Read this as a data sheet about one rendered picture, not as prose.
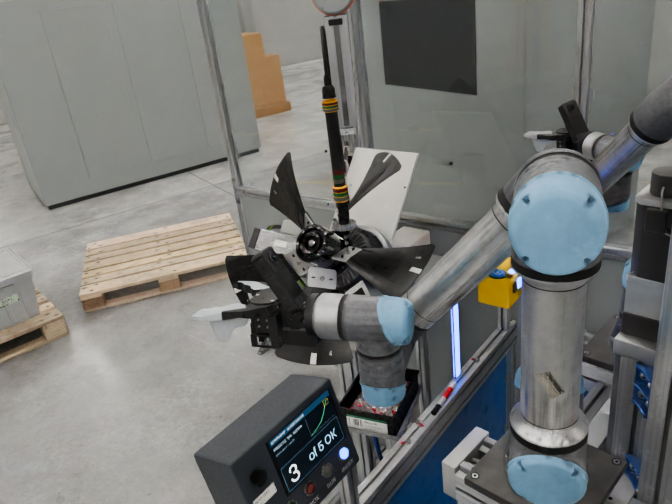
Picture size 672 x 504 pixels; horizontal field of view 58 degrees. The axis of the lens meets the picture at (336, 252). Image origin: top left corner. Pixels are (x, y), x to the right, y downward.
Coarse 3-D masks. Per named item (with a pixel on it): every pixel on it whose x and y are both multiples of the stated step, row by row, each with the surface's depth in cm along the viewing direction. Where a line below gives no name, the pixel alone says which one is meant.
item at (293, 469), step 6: (294, 456) 106; (300, 456) 107; (288, 462) 104; (294, 462) 105; (300, 462) 106; (282, 468) 103; (288, 468) 104; (294, 468) 105; (300, 468) 106; (282, 474) 103; (288, 474) 104; (294, 474) 105; (300, 474) 106; (306, 474) 107; (288, 480) 104; (294, 480) 105; (300, 480) 106; (288, 486) 104; (294, 486) 105
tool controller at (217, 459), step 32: (288, 384) 116; (320, 384) 112; (256, 416) 108; (288, 416) 105; (320, 416) 111; (224, 448) 101; (256, 448) 100; (288, 448) 105; (320, 448) 110; (352, 448) 117; (224, 480) 99; (256, 480) 98; (320, 480) 110
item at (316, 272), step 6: (312, 270) 182; (318, 270) 182; (324, 270) 183; (330, 270) 183; (318, 276) 182; (324, 276) 182; (330, 276) 183; (336, 276) 183; (312, 282) 181; (318, 282) 181; (324, 282) 182; (330, 282) 182; (330, 288) 182
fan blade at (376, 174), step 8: (384, 152) 186; (376, 160) 188; (392, 160) 177; (376, 168) 182; (384, 168) 177; (392, 168) 174; (400, 168) 171; (368, 176) 185; (376, 176) 178; (384, 176) 174; (368, 184) 179; (376, 184) 174; (360, 192) 179; (368, 192) 175; (352, 200) 181
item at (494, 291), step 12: (504, 264) 185; (504, 276) 178; (516, 276) 178; (480, 288) 181; (492, 288) 178; (504, 288) 176; (480, 300) 183; (492, 300) 180; (504, 300) 178; (516, 300) 182
